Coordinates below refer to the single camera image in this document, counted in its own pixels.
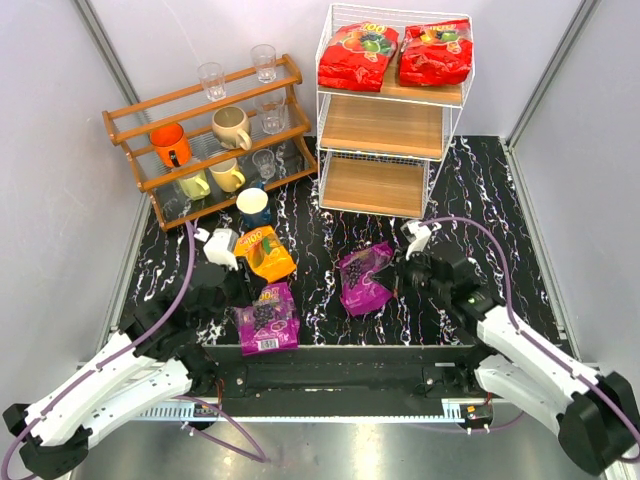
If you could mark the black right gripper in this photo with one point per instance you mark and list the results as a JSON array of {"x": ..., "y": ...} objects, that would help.
[{"x": 407, "y": 275}]

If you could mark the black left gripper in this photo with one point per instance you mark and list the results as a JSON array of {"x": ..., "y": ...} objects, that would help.
[{"x": 240, "y": 282}]

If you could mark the orange candy bag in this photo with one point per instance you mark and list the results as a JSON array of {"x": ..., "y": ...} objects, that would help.
[{"x": 266, "y": 255}]

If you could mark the purple candy bag back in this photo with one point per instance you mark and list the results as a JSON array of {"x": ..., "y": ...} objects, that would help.
[{"x": 360, "y": 293}]

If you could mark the purple candy bag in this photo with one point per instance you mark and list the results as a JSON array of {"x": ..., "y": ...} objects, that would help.
[
  {"x": 360, "y": 293},
  {"x": 269, "y": 325}
]

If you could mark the purple candy bag front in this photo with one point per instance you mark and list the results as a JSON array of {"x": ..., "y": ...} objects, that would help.
[{"x": 269, "y": 325}]

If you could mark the red candy bag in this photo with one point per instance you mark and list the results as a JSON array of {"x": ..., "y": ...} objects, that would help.
[
  {"x": 357, "y": 57},
  {"x": 436, "y": 54}
]

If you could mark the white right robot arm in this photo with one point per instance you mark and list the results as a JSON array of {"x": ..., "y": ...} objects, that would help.
[{"x": 595, "y": 417}]

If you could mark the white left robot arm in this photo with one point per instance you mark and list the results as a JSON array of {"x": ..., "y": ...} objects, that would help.
[{"x": 153, "y": 356}]

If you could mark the clear glass bottom shelf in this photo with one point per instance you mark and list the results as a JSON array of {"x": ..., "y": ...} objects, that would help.
[{"x": 264, "y": 161}]

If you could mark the clear glass shelf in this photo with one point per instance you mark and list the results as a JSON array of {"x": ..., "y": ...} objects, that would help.
[
  {"x": 270, "y": 108},
  {"x": 264, "y": 161}
]

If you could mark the clear glass middle shelf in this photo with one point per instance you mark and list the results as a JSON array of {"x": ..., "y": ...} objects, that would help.
[{"x": 270, "y": 108}]

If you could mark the blue mug white inside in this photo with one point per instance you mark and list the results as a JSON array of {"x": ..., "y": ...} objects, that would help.
[{"x": 253, "y": 203}]

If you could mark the pale green mug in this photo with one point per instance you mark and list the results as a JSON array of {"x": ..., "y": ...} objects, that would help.
[{"x": 195, "y": 186}]

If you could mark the yellow mug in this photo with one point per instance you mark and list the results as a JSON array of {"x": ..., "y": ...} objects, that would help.
[{"x": 228, "y": 175}]

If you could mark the wooden cup rack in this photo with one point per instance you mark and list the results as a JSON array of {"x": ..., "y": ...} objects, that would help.
[{"x": 130, "y": 128}]

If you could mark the beige round mug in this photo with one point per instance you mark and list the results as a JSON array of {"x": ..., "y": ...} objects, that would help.
[{"x": 232, "y": 128}]

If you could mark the orange mug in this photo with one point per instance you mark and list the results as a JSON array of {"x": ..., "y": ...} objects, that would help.
[{"x": 171, "y": 145}]

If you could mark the clear glass top left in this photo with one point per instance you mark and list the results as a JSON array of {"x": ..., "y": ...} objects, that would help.
[{"x": 212, "y": 79}]

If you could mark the clear glass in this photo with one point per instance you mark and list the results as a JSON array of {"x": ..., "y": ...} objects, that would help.
[
  {"x": 264, "y": 58},
  {"x": 212, "y": 79}
]

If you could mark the clear glass top right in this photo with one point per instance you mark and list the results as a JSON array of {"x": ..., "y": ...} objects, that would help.
[{"x": 264, "y": 58}]

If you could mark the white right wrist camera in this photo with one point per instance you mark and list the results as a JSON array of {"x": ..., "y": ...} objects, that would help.
[{"x": 418, "y": 234}]

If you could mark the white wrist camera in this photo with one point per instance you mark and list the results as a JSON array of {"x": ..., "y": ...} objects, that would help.
[
  {"x": 418, "y": 234},
  {"x": 219, "y": 246}
]

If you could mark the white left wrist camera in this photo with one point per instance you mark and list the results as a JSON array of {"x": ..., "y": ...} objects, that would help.
[{"x": 219, "y": 246}]

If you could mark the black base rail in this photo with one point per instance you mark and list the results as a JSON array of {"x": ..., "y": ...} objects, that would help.
[{"x": 441, "y": 369}]

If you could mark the white wire wooden shelf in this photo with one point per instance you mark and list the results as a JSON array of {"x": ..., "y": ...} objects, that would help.
[{"x": 382, "y": 152}]

